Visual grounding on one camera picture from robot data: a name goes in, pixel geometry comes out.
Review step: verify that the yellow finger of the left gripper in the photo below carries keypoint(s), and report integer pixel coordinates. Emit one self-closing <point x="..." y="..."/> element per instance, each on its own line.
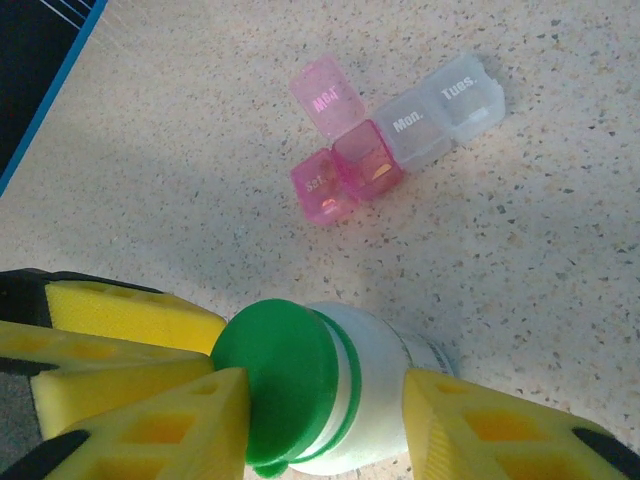
<point x="110" y="375"/>
<point x="125" y="312"/>

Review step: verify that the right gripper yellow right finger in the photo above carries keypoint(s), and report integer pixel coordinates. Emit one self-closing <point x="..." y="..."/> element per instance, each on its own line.
<point x="450" y="430"/>

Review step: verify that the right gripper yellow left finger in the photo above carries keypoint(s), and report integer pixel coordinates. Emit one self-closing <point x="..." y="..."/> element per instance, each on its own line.
<point x="200" y="440"/>

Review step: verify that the white pill bottle green cap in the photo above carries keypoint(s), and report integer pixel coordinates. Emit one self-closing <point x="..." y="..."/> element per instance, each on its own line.
<point x="370" y="360"/>

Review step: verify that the pink and clear pill organizer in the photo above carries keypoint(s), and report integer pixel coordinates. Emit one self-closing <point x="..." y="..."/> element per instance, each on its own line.
<point x="415" y="135"/>

